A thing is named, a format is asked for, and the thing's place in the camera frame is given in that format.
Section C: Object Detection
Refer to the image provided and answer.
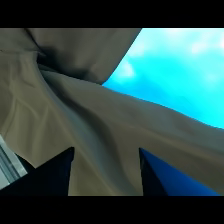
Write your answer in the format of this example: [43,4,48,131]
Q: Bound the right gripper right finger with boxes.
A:
[138,147,222,197]

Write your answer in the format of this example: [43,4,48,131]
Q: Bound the silver frame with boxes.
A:
[0,134,29,191]

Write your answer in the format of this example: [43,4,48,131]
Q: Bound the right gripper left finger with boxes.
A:
[0,146,76,197]

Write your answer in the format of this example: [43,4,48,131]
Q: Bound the brown pants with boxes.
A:
[0,28,224,197]

